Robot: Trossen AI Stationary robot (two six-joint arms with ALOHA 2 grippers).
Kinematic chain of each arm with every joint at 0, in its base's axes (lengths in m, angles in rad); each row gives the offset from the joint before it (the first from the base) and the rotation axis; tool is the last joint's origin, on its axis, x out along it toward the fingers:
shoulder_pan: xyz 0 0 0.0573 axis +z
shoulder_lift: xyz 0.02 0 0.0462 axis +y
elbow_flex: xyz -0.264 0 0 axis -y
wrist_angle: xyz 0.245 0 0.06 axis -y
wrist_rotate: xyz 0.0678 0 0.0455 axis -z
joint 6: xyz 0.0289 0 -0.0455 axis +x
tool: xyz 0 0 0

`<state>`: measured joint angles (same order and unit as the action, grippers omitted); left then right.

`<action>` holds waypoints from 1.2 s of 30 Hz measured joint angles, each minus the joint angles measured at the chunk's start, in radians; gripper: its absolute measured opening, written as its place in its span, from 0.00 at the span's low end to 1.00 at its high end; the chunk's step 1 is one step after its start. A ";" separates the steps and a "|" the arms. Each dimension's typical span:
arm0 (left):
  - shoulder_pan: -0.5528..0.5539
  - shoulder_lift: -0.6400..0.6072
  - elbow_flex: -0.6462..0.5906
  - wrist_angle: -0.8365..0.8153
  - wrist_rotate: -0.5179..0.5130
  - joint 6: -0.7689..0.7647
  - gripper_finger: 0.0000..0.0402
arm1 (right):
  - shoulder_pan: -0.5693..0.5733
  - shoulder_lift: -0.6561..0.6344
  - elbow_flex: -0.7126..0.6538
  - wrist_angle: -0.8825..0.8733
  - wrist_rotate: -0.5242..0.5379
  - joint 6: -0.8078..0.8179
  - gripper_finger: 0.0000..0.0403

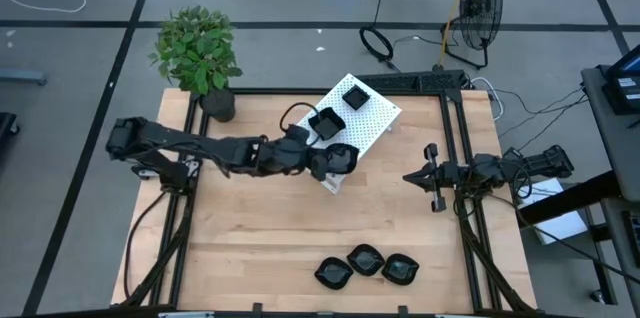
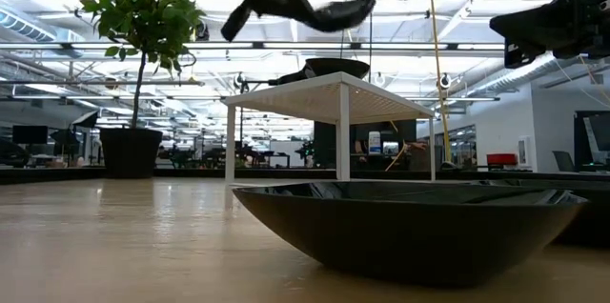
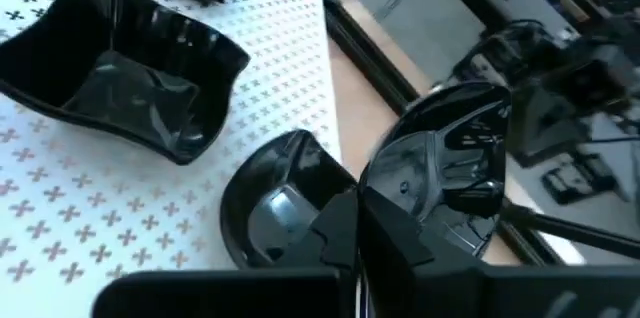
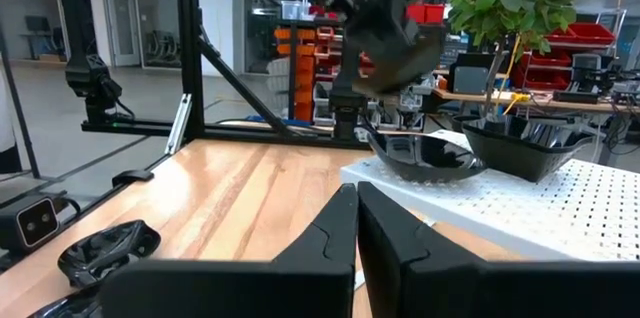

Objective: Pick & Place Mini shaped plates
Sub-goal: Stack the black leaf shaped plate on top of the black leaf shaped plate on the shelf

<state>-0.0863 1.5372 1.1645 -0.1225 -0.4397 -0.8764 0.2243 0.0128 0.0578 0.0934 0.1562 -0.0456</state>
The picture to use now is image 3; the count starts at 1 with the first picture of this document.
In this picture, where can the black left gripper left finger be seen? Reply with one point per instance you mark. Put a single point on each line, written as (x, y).
(280, 293)

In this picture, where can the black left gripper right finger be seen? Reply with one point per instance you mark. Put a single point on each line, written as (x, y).
(450, 293)

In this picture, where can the black oval leaf plate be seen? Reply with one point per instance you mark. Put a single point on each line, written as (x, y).
(445, 158)
(280, 193)

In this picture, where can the black wavy square plate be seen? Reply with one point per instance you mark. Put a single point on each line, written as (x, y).
(125, 73)

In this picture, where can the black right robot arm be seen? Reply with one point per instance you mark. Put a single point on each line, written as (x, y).
(565, 103)

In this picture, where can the white perforated metal riser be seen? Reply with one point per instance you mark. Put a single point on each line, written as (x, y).
(150, 208)

